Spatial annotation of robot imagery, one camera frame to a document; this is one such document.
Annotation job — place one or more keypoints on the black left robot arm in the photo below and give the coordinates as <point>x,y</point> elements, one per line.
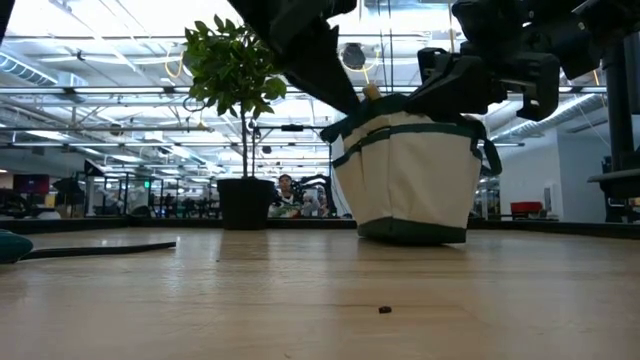
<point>4,15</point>

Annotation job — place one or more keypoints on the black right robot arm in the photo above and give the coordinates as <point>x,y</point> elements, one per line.
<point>590,30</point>

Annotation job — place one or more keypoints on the dark wall screen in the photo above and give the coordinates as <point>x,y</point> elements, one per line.
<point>31,183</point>

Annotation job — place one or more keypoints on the potted green plant black pot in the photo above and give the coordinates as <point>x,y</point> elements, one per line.
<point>235,65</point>

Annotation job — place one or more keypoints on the small black speck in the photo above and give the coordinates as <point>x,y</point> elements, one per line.
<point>385,310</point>

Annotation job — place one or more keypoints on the person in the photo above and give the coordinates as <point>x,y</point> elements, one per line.
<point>285,197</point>

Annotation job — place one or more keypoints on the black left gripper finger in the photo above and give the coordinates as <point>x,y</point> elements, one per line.
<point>340,65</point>
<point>320,70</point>

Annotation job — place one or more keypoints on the red box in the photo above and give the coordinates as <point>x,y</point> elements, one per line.
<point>526,208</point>

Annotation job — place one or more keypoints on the beige green gardening bag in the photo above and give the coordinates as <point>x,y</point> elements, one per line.
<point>420,185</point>

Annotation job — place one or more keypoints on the distant black metal frame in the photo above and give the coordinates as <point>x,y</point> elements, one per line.
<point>292,128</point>

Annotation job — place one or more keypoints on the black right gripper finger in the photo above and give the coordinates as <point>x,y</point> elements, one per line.
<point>432,62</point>
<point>465,87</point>

